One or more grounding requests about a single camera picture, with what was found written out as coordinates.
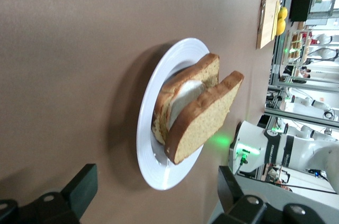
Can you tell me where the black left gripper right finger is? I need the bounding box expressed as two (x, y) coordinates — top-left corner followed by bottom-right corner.
(211, 165), (325, 224)

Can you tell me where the white round plate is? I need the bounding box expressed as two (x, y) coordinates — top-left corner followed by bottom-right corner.
(136, 38), (212, 191)

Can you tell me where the plain brown bread slice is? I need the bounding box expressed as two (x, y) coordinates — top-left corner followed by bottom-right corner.
(164, 70), (245, 165)

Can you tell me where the yellow lemon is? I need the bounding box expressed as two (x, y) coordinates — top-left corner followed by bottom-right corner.
(277, 6), (289, 20)
(275, 18), (287, 36)

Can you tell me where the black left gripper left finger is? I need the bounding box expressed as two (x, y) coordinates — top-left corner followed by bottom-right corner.
(18, 164), (98, 224)

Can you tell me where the wooden cutting board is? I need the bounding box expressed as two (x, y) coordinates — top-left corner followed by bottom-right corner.
(256, 0), (280, 50)

